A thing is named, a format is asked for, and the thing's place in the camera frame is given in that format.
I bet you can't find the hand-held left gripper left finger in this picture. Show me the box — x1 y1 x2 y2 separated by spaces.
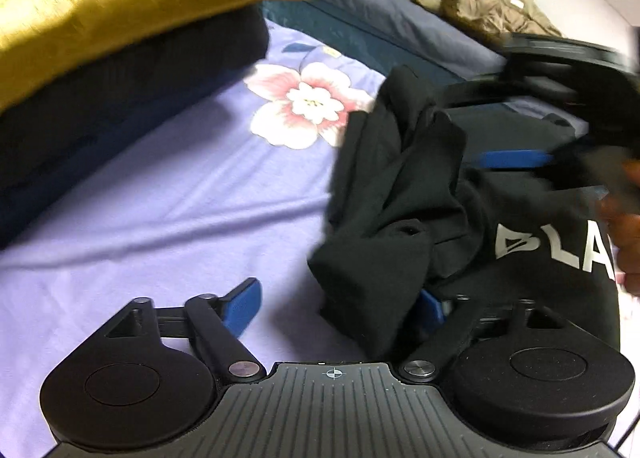
102 278 267 384

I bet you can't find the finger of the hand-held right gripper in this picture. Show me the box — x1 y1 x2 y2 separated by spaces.
439 80 511 107
472 149 557 171

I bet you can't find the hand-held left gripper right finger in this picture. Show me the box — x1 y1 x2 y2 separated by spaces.
400 289 571 384

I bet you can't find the black printed shirt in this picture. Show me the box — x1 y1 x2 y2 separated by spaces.
307 65 623 364

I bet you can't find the person's right hand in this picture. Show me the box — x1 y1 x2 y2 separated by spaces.
599 160 640 297

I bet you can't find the purple floral bed sheet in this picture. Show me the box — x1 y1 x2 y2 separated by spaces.
0 18 391 374

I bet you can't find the grey pillow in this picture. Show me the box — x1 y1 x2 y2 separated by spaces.
265 0 508 83

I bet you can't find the dark navy cushion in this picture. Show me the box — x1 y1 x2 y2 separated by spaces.
0 5 271 251

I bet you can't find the gold satin pillow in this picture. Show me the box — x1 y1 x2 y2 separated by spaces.
0 0 318 113

